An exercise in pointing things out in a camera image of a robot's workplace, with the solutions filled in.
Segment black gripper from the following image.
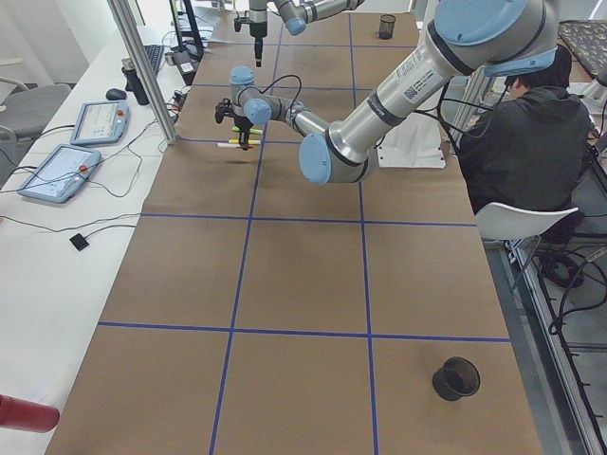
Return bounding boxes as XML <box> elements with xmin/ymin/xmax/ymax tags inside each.
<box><xmin>234</xmin><ymin>115</ymin><xmax>252</xmax><ymax>150</ymax></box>
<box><xmin>250</xmin><ymin>22</ymin><xmax>266</xmax><ymax>67</ymax></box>

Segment red white marker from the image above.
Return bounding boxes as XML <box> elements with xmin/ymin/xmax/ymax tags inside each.
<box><xmin>215</xmin><ymin>142</ymin><xmax>255</xmax><ymax>151</ymax></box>

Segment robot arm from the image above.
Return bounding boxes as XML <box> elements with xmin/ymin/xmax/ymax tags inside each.
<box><xmin>241</xmin><ymin>0</ymin><xmax>364</xmax><ymax>67</ymax></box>
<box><xmin>215</xmin><ymin>1</ymin><xmax>560</xmax><ymax>184</ymax></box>

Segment green highlighter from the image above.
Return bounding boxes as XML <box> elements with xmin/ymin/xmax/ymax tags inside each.
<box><xmin>231</xmin><ymin>126</ymin><xmax>264</xmax><ymax>135</ymax></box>

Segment yellow highlighter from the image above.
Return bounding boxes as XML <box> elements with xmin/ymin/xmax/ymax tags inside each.
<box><xmin>228</xmin><ymin>138</ymin><xmax>262</xmax><ymax>146</ymax></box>

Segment black keyboard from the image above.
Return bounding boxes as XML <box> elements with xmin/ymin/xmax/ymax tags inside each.
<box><xmin>143</xmin><ymin>45</ymin><xmax>165</xmax><ymax>75</ymax></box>

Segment black water bottle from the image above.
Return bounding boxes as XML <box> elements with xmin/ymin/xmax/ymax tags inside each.
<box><xmin>121</xmin><ymin>58</ymin><xmax>150</xmax><ymax>105</ymax></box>

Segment far black mesh cup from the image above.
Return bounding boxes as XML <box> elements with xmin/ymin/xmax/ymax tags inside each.
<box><xmin>377</xmin><ymin>14</ymin><xmax>396</xmax><ymax>40</ymax></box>

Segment black mesh cup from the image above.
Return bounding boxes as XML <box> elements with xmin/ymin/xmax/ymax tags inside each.
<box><xmin>377</xmin><ymin>14</ymin><xmax>396</xmax><ymax>40</ymax></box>
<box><xmin>432</xmin><ymin>356</ymin><xmax>481</xmax><ymax>401</ymax></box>

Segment black computer mouse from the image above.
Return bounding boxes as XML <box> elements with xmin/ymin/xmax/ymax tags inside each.
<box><xmin>105</xmin><ymin>88</ymin><xmax>127</xmax><ymax>101</ymax></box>

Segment far teach pendant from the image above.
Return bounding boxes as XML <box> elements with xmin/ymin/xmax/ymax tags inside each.
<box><xmin>70</xmin><ymin>100</ymin><xmax>130</xmax><ymax>146</ymax></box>

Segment teach pendant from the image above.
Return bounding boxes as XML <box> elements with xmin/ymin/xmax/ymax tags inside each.
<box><xmin>70</xmin><ymin>100</ymin><xmax>130</xmax><ymax>146</ymax></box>
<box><xmin>17</xmin><ymin>144</ymin><xmax>101</xmax><ymax>204</ymax></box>

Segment near teach pendant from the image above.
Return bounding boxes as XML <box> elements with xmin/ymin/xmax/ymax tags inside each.
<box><xmin>17</xmin><ymin>144</ymin><xmax>101</xmax><ymax>204</ymax></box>

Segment small black sensor pad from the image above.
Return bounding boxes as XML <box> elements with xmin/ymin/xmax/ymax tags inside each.
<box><xmin>69</xmin><ymin>233</ymin><xmax>89</xmax><ymax>251</ymax></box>

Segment white chair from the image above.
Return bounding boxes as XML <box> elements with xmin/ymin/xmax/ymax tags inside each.
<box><xmin>473</xmin><ymin>201</ymin><xmax>580</xmax><ymax>295</ymax></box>

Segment seated person in black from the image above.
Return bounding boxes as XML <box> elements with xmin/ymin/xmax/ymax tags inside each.
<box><xmin>457</xmin><ymin>45</ymin><xmax>594</xmax><ymax>247</ymax></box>

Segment near black mesh cup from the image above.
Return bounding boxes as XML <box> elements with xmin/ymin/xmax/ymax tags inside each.
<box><xmin>432</xmin><ymin>356</ymin><xmax>481</xmax><ymax>401</ymax></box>

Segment red bottle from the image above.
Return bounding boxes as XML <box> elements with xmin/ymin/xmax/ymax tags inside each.
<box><xmin>1</xmin><ymin>395</ymin><xmax>60</xmax><ymax>433</ymax></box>

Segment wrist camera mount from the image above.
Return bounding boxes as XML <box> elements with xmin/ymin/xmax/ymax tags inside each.
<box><xmin>233</xmin><ymin>12</ymin><xmax>250</xmax><ymax>32</ymax></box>
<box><xmin>214</xmin><ymin>98</ymin><xmax>234</xmax><ymax>124</ymax></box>

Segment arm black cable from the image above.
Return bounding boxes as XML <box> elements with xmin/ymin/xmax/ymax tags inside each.
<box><xmin>227</xmin><ymin>74</ymin><xmax>304</xmax><ymax>119</ymax></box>

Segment aluminium frame post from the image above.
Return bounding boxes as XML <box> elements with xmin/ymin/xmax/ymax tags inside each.
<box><xmin>107</xmin><ymin>0</ymin><xmax>176</xmax><ymax>145</ymax></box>

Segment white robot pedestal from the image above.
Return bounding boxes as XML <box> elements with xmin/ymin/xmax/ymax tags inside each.
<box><xmin>377</xmin><ymin>114</ymin><xmax>446</xmax><ymax>169</ymax></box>

